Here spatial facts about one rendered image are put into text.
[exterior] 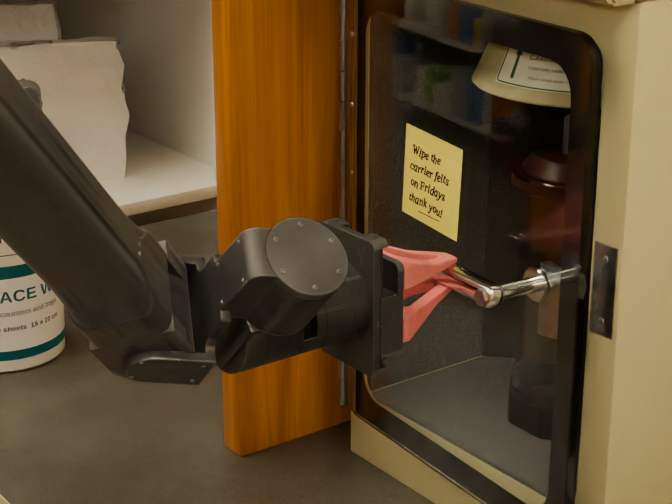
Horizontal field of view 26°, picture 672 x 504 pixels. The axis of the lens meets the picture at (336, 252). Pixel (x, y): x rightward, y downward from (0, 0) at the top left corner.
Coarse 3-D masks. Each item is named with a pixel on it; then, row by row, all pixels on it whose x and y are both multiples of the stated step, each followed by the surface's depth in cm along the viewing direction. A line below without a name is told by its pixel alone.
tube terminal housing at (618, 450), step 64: (512, 0) 107; (576, 0) 102; (640, 0) 97; (640, 64) 99; (640, 128) 100; (640, 192) 102; (640, 256) 104; (640, 320) 106; (640, 384) 109; (384, 448) 133; (640, 448) 111
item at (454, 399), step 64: (384, 0) 117; (448, 0) 109; (384, 64) 118; (448, 64) 111; (512, 64) 104; (576, 64) 98; (384, 128) 120; (448, 128) 112; (512, 128) 106; (576, 128) 100; (384, 192) 122; (512, 192) 107; (576, 192) 101; (512, 256) 108; (576, 256) 102; (448, 320) 117; (512, 320) 110; (576, 320) 103; (384, 384) 128; (448, 384) 119; (512, 384) 111; (576, 384) 105; (448, 448) 121; (512, 448) 113
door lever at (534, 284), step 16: (448, 272) 107; (464, 272) 106; (528, 272) 107; (464, 288) 106; (480, 288) 104; (496, 288) 104; (512, 288) 105; (528, 288) 105; (544, 288) 105; (480, 304) 104; (496, 304) 104
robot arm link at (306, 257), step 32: (288, 224) 93; (320, 224) 94; (192, 256) 98; (224, 256) 93; (256, 256) 90; (288, 256) 91; (320, 256) 92; (192, 288) 98; (224, 288) 93; (256, 288) 91; (288, 288) 90; (320, 288) 91; (192, 320) 98; (224, 320) 93; (256, 320) 94; (288, 320) 93; (160, 352) 93; (192, 352) 94; (192, 384) 97
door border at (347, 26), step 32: (352, 0) 120; (352, 32) 121; (352, 64) 122; (352, 96) 123; (352, 128) 124; (352, 160) 125; (352, 192) 126; (352, 224) 127; (352, 384) 132; (576, 448) 107
